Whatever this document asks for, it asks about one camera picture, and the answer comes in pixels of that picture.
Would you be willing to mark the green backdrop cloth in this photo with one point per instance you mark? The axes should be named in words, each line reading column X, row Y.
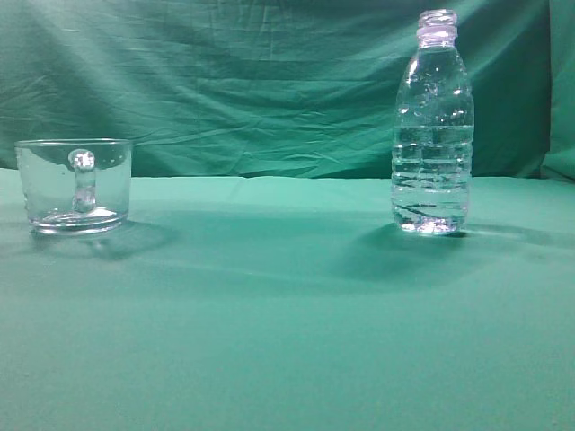
column 284, row 88

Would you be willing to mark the clear glass mug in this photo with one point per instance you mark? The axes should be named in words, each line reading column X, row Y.
column 77, row 185

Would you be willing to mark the green table cloth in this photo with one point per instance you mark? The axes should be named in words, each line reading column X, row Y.
column 286, row 304

